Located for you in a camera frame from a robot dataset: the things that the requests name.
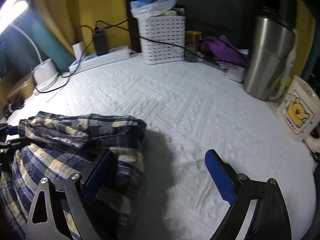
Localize blue yellow plaid pants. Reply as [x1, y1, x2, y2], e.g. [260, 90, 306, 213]
[1, 112, 146, 239]

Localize brown round container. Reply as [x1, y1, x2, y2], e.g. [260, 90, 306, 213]
[7, 74, 35, 102]

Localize teal curtain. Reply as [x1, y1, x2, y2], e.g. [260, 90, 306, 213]
[13, 9, 75, 71]

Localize white usb charger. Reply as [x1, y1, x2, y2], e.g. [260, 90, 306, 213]
[72, 42, 84, 60]

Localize white bear cartoon mug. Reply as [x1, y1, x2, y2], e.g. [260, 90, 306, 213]
[277, 76, 320, 153]

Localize white desk lamp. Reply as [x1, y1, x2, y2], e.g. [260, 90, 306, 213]
[0, 0, 60, 96]

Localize black power adapter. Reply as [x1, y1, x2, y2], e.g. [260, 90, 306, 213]
[92, 28, 110, 56]

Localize white power strip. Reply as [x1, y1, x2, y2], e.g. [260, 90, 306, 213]
[69, 46, 130, 74]

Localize yellow curtain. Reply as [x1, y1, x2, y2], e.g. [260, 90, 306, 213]
[33, 0, 127, 53]

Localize white textured table cover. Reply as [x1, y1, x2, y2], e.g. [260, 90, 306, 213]
[9, 55, 316, 239]

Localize purple cloth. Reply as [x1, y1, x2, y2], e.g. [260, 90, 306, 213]
[200, 35, 247, 67]

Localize blue plastic bag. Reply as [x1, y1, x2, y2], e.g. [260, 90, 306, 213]
[130, 0, 177, 19]

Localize stainless steel tumbler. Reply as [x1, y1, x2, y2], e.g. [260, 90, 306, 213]
[243, 9, 297, 101]

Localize white perforated plastic basket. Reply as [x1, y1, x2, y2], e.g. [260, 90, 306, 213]
[138, 16, 185, 64]

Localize small red yellow jar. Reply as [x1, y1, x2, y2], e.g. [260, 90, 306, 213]
[185, 31, 202, 47]

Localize coiled black cable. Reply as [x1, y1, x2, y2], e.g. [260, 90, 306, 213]
[3, 94, 26, 118]

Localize black power cable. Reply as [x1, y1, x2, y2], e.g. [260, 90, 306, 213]
[35, 19, 226, 94]

